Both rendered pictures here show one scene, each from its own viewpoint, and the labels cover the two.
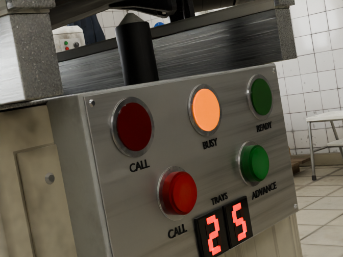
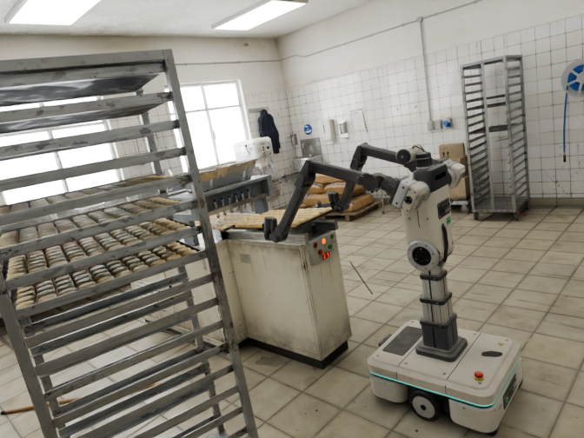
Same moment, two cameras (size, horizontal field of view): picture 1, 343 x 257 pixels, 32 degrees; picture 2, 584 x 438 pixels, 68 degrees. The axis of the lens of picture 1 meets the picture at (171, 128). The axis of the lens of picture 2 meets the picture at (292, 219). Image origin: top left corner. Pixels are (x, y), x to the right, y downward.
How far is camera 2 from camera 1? 216 cm
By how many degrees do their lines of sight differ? 9
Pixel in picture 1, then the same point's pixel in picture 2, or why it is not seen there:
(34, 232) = (305, 256)
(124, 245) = (314, 258)
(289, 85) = (374, 162)
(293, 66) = not seen: hidden behind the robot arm
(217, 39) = (326, 224)
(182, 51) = (321, 225)
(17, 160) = (303, 249)
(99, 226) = (312, 256)
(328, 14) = (394, 128)
